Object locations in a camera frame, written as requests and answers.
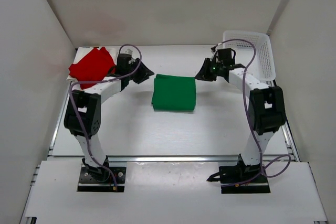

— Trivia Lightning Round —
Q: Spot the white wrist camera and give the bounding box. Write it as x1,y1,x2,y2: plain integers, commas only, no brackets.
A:
124,49,133,56
211,45,220,53

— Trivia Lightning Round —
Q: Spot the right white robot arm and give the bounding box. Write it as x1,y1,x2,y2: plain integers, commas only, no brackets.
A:
195,47,286,176

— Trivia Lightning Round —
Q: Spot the red t shirt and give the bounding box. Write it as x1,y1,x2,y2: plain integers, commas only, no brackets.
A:
67,47,116,82

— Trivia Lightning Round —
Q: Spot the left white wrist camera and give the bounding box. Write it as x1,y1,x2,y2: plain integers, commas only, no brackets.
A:
124,49,133,56

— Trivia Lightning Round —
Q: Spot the white plastic basket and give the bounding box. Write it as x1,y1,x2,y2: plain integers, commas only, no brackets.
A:
223,30,276,82

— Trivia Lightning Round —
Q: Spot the green t shirt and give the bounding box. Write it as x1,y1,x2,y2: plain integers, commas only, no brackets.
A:
152,74,196,112

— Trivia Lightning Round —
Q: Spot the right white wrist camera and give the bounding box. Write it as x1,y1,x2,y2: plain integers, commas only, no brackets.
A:
211,45,220,53

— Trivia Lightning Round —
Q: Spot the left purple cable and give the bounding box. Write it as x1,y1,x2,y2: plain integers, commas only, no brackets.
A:
68,44,144,190

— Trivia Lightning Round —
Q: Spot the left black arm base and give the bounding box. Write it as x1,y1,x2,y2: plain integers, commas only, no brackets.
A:
77,158,127,193

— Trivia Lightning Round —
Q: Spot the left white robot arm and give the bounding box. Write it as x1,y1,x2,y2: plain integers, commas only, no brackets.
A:
64,52,154,182

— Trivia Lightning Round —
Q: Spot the white t shirt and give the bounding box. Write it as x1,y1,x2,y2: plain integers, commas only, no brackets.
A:
66,47,119,82

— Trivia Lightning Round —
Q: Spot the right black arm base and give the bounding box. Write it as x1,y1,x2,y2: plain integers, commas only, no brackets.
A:
207,160,271,194

